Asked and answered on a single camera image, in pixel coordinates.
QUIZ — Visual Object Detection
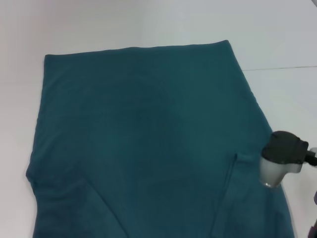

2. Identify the teal blue shirt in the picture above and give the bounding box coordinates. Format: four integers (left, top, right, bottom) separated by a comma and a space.
26, 39, 296, 238

